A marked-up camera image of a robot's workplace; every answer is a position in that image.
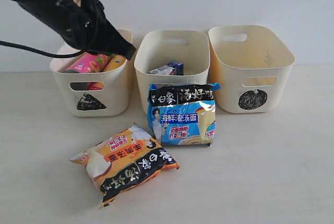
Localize middle cream plastic bin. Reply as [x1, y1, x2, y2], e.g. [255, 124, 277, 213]
[134, 30, 210, 113]

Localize pink Lays chips can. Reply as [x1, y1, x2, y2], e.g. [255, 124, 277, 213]
[62, 53, 111, 91]

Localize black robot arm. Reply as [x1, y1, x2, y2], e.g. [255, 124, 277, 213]
[1, 0, 136, 60]

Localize yellow Lays chips can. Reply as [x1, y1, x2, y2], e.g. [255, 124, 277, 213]
[88, 55, 126, 90]

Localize right cream plastic bin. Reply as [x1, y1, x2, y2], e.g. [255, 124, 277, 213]
[208, 25, 295, 114]

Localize orange instant noodle packet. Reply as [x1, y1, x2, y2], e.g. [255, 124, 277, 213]
[70, 124, 180, 207]

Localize cream plastic bin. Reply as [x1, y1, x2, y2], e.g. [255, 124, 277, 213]
[134, 30, 210, 113]
[50, 28, 133, 117]
[208, 25, 295, 114]

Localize white blue milk carton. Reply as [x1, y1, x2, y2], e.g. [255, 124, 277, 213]
[148, 61, 184, 76]

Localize left cream plastic bin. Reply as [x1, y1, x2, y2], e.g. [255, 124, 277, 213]
[50, 28, 133, 117]

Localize blue instant noodle packet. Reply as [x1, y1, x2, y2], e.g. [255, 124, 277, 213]
[147, 82, 220, 146]

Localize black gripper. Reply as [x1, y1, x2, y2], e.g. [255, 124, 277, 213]
[39, 0, 137, 61]

